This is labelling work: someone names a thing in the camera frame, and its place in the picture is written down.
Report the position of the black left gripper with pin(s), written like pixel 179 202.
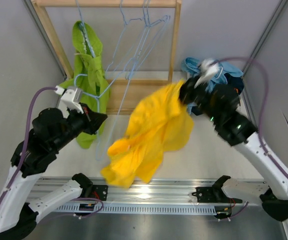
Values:
pixel 93 120

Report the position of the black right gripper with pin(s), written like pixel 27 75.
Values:
pixel 187 90

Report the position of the light blue shorts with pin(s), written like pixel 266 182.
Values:
pixel 191 66

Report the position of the navy blue shorts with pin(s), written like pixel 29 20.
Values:
pixel 235 82

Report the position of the lime green shorts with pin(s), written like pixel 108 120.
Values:
pixel 84 63

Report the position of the yellow shorts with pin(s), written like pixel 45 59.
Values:
pixel 159 123

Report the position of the blue hanger of yellow shorts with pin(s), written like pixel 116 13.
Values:
pixel 97 98

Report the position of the blue hanger of light shorts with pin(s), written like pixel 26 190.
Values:
pixel 119 52

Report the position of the blue hanger of navy shorts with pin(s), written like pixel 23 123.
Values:
pixel 139 82

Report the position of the blue hanger of green shorts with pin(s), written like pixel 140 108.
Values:
pixel 83 29

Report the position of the blue hanger of camouflage shorts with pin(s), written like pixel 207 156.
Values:
pixel 149 37

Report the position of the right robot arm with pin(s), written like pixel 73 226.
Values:
pixel 239 132

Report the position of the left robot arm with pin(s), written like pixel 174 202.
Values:
pixel 50 133

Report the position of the wooden clothes rack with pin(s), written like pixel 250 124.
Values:
pixel 139 87

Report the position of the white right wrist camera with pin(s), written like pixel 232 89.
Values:
pixel 208 69

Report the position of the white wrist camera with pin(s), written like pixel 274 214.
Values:
pixel 208 69
pixel 70 97

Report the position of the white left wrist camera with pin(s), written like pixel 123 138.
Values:
pixel 70 97

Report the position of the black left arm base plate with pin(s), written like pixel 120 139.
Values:
pixel 96 191

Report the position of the slotted cable duct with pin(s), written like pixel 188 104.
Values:
pixel 118 208

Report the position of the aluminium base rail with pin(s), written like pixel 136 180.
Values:
pixel 160 191

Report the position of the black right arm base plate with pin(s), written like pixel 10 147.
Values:
pixel 210 194

